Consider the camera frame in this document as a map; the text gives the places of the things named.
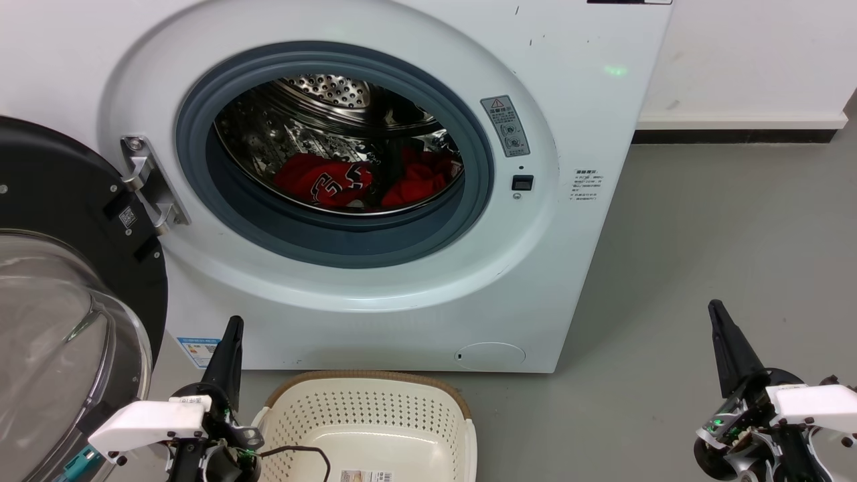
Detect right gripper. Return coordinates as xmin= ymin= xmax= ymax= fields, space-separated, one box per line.
xmin=693 ymin=301 xmax=831 ymax=482

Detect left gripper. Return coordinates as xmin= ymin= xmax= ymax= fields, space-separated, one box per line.
xmin=167 ymin=317 xmax=263 ymax=482

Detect red garment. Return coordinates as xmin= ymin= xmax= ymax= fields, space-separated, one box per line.
xmin=273 ymin=149 xmax=464 ymax=210

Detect cream perforated laundry basket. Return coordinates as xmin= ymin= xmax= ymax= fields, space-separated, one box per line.
xmin=251 ymin=370 xmax=478 ymax=482

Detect black washer door with glass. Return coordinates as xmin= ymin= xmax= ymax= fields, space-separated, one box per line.
xmin=0 ymin=115 xmax=168 ymax=482

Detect blue energy label sticker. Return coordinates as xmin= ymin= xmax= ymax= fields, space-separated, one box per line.
xmin=176 ymin=337 xmax=222 ymax=369

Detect grey rubber door gasket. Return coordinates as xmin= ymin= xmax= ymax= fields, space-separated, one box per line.
xmin=175 ymin=42 xmax=495 ymax=268

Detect teal connector plug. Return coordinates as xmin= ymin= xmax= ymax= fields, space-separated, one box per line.
xmin=54 ymin=447 xmax=101 ymax=482

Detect silver metal door hinge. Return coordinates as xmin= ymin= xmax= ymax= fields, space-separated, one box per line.
xmin=121 ymin=135 xmax=190 ymax=235

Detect small white text label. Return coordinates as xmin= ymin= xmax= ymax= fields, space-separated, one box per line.
xmin=570 ymin=167 xmax=603 ymax=204

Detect white and black baseboard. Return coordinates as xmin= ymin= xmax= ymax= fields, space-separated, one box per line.
xmin=633 ymin=110 xmax=850 ymax=145

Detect round white filter cover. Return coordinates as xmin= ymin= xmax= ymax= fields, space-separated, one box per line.
xmin=455 ymin=342 xmax=526 ymax=371

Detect perforated stainless steel drum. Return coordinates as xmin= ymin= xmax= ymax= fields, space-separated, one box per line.
xmin=214 ymin=74 xmax=465 ymax=216

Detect white front-load washing machine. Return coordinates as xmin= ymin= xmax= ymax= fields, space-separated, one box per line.
xmin=0 ymin=0 xmax=674 ymax=374

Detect grey warning sticker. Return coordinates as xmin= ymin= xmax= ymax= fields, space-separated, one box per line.
xmin=480 ymin=95 xmax=531 ymax=158

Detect thin black cable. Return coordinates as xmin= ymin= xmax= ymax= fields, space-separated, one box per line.
xmin=258 ymin=445 xmax=333 ymax=482

